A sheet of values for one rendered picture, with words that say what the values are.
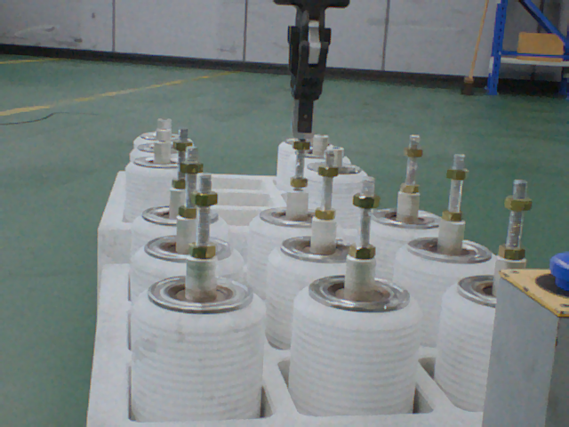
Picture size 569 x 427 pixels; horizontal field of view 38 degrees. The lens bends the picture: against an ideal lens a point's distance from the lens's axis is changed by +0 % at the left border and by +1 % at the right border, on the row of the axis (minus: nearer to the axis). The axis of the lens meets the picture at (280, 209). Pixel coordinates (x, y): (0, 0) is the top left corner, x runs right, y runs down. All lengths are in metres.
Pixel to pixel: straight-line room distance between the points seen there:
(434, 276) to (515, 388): 0.26
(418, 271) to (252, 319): 0.20
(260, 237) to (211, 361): 0.27
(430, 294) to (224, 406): 0.23
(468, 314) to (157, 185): 0.56
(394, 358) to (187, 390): 0.15
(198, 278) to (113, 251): 0.49
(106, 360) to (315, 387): 0.17
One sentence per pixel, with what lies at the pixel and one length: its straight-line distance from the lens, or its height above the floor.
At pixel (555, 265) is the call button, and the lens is 0.47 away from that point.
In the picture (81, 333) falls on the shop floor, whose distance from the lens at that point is 1.21.
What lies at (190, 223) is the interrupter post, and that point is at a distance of 0.69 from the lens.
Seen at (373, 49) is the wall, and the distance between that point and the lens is 7.04.
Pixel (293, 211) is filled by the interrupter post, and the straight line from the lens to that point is 0.83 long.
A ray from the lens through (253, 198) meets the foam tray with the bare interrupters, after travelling 1.31.
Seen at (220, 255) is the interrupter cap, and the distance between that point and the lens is 0.68.
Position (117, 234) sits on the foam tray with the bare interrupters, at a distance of 1.06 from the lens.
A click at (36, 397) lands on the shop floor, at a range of 1.03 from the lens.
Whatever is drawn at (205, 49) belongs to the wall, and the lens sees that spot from 7.33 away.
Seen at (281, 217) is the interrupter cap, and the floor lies 0.25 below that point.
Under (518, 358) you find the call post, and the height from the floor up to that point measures 0.27.
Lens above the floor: 0.45
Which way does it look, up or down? 13 degrees down
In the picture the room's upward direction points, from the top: 3 degrees clockwise
